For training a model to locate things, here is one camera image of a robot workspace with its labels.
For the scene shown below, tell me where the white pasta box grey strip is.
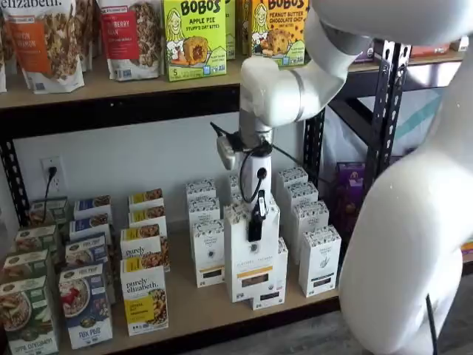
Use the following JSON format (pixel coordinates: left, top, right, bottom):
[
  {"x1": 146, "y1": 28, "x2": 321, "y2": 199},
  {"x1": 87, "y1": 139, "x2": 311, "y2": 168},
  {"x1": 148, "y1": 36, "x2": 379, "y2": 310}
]
[
  {"x1": 298, "y1": 225, "x2": 342, "y2": 298},
  {"x1": 291, "y1": 201, "x2": 330, "y2": 266},
  {"x1": 276, "y1": 166, "x2": 309, "y2": 193},
  {"x1": 286, "y1": 181, "x2": 319, "y2": 223}
]

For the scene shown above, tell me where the white wall outlet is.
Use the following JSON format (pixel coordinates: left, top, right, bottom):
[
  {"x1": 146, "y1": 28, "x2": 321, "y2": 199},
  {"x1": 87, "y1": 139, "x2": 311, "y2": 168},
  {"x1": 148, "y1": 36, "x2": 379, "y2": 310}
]
[{"x1": 39, "y1": 155, "x2": 64, "y2": 193}]

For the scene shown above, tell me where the orange snack box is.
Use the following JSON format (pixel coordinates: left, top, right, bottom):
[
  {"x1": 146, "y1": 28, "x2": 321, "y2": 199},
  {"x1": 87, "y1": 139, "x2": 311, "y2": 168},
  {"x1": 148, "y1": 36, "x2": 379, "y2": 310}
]
[{"x1": 409, "y1": 42, "x2": 452, "y2": 59}]

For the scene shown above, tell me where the red label granola bag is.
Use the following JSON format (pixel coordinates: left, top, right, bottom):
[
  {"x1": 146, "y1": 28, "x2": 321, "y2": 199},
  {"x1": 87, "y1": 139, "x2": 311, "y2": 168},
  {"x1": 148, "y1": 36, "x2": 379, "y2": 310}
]
[{"x1": 96, "y1": 0, "x2": 164, "y2": 82}]

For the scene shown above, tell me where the black metal shelf rack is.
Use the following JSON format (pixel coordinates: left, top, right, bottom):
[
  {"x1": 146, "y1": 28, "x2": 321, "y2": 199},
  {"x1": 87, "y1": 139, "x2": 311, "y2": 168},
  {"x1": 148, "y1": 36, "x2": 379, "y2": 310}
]
[
  {"x1": 0, "y1": 38, "x2": 392, "y2": 355},
  {"x1": 384, "y1": 38, "x2": 473, "y2": 186}
]

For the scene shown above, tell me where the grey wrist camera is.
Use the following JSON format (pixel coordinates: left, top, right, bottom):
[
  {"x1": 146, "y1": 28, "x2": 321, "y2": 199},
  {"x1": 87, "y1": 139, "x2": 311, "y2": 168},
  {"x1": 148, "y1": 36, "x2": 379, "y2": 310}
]
[{"x1": 216, "y1": 135, "x2": 238, "y2": 171}]

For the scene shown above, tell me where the purple Annie's box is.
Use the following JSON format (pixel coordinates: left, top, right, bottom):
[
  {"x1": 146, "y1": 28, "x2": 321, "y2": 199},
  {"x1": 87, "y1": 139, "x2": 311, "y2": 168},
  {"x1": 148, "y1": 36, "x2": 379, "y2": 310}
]
[
  {"x1": 336, "y1": 160, "x2": 367, "y2": 195},
  {"x1": 330, "y1": 192, "x2": 367, "y2": 237}
]

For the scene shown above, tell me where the black power cord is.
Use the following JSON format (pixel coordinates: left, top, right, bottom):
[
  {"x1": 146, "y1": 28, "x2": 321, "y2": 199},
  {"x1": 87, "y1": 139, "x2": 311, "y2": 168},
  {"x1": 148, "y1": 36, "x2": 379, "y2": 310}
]
[{"x1": 41, "y1": 166, "x2": 59, "y2": 221}]

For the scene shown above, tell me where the purely elizabeth yellow cereal box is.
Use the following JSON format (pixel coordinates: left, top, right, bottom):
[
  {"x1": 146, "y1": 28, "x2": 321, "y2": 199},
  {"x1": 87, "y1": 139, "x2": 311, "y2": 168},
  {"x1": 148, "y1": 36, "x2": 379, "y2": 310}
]
[
  {"x1": 128, "y1": 188, "x2": 165, "y2": 210},
  {"x1": 128, "y1": 206, "x2": 168, "y2": 237},
  {"x1": 120, "y1": 225, "x2": 171, "y2": 273},
  {"x1": 120, "y1": 254, "x2": 170, "y2": 337}
]

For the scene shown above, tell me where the green Bobo's apple pie box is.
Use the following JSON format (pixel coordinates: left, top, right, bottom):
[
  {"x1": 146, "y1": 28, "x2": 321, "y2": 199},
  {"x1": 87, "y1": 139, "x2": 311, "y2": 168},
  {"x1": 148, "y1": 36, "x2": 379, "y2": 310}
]
[
  {"x1": 162, "y1": 0, "x2": 228, "y2": 83},
  {"x1": 224, "y1": 0, "x2": 237, "y2": 61}
]

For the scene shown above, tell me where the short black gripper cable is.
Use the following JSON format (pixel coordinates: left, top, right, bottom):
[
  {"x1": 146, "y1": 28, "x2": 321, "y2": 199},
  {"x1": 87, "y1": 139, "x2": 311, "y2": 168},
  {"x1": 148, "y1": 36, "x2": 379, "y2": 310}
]
[{"x1": 239, "y1": 146, "x2": 269, "y2": 203}]

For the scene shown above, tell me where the green oatmeal cereal box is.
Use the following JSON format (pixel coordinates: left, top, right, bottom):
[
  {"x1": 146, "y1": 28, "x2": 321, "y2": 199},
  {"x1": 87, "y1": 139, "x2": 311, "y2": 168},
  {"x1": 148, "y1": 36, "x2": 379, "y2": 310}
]
[
  {"x1": 13, "y1": 224, "x2": 62, "y2": 260},
  {"x1": 0, "y1": 249, "x2": 52, "y2": 285},
  {"x1": 28, "y1": 197, "x2": 71, "y2": 230},
  {"x1": 0, "y1": 275, "x2": 60, "y2": 355}
]

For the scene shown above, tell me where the blue flax plus cereal box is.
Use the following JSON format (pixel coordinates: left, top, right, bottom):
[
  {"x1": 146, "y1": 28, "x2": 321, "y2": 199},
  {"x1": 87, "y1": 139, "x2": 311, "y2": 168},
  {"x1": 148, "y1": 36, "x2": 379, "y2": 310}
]
[
  {"x1": 65, "y1": 232, "x2": 112, "y2": 274},
  {"x1": 72, "y1": 195, "x2": 112, "y2": 219},
  {"x1": 58, "y1": 263, "x2": 114, "y2": 351},
  {"x1": 69, "y1": 213, "x2": 112, "y2": 241}
]

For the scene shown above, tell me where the white illustrated book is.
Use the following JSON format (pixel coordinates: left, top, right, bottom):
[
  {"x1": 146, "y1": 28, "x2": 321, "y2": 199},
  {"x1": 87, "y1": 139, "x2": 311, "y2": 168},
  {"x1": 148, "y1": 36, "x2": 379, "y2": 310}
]
[{"x1": 223, "y1": 199, "x2": 281, "y2": 303}]

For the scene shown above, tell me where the pale plastic sheet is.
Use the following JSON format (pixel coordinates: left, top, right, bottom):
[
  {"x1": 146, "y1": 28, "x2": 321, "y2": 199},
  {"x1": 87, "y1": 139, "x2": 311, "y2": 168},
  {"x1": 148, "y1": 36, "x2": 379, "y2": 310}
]
[{"x1": 324, "y1": 87, "x2": 444, "y2": 166}]

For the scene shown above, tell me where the yellow Bobo's peanut butter box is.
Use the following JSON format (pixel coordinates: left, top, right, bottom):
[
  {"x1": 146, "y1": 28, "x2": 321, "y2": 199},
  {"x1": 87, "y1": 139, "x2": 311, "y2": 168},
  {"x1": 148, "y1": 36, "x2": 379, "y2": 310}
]
[{"x1": 242, "y1": 0, "x2": 310, "y2": 68}]

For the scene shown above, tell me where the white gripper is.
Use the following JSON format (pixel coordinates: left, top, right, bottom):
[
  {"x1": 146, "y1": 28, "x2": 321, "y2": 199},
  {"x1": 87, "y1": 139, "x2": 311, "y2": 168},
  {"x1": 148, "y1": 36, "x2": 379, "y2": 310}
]
[{"x1": 242, "y1": 153, "x2": 275, "y2": 244}]

